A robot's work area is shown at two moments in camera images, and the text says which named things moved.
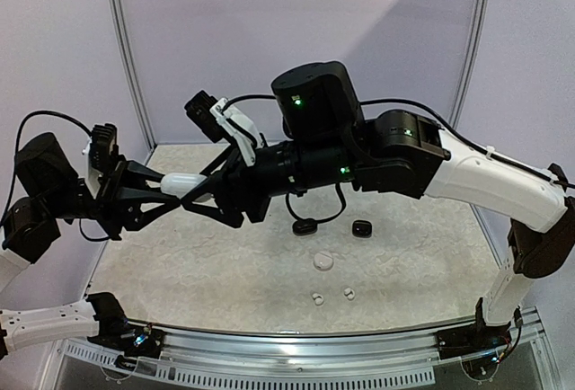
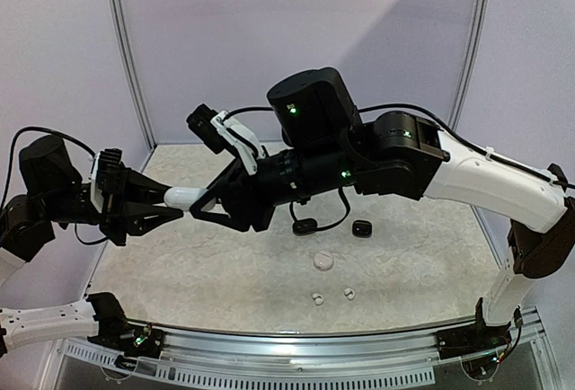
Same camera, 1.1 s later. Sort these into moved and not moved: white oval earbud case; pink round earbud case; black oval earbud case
Moved: white oval earbud case
Not moved: pink round earbud case; black oval earbud case
